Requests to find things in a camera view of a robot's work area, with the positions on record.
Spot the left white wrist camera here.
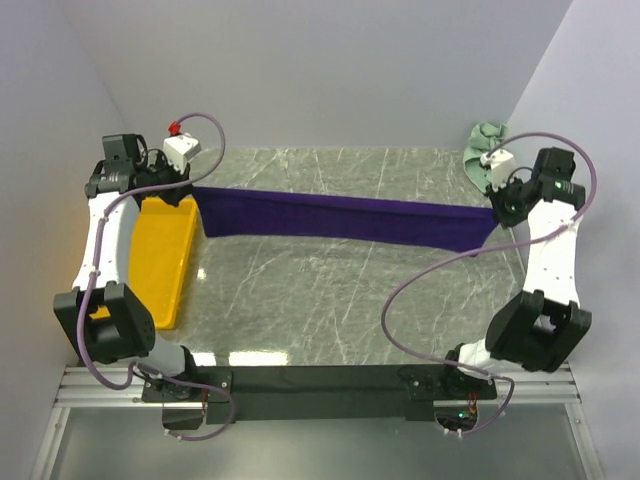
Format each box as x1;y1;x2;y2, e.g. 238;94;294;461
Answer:
162;121;202;173

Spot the purple towel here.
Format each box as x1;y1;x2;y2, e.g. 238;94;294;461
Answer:
193;187;497;252

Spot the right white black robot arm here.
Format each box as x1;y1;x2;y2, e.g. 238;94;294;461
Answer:
439;147;592;399

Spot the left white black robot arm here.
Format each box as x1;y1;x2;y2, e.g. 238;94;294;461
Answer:
53;133;201;402

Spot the aluminium frame rail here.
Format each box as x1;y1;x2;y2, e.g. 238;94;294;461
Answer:
32;365;604;479

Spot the green crumpled towel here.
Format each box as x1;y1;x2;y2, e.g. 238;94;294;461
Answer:
462;122;509;193

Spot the yellow plastic tray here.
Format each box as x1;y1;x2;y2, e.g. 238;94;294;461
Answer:
129;197;198;330

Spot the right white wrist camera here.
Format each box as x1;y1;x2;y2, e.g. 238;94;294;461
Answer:
480;149;516;191

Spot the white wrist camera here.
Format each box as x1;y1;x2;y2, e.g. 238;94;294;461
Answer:
480;149;516;191
162;121;202;173

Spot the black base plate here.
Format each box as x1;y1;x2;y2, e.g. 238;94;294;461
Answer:
141;364;497;434

